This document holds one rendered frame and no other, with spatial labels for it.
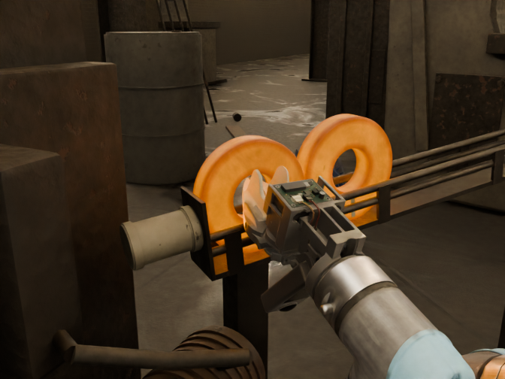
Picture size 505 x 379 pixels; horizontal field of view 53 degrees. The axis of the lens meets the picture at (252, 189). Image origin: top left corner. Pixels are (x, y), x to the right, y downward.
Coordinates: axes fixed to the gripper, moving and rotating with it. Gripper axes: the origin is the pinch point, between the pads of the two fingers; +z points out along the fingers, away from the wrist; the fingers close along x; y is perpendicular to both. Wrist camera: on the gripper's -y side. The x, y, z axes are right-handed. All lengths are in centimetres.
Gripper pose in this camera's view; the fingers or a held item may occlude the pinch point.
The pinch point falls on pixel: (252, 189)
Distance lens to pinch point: 68.0
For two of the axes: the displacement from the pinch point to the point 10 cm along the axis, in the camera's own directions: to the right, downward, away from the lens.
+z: -4.4, -5.5, 7.1
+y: 1.4, -8.2, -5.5
